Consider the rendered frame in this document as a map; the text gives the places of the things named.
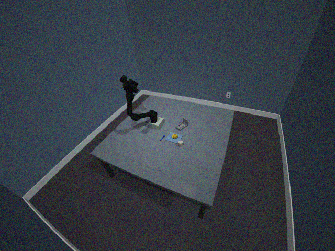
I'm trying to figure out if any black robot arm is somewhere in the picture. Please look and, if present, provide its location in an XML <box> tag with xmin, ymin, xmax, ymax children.
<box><xmin>123</xmin><ymin>81</ymin><xmax>157</xmax><ymax>123</ymax></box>

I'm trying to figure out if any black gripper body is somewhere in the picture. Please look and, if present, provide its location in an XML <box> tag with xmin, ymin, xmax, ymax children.
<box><xmin>120</xmin><ymin>75</ymin><xmax>138</xmax><ymax>86</ymax></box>

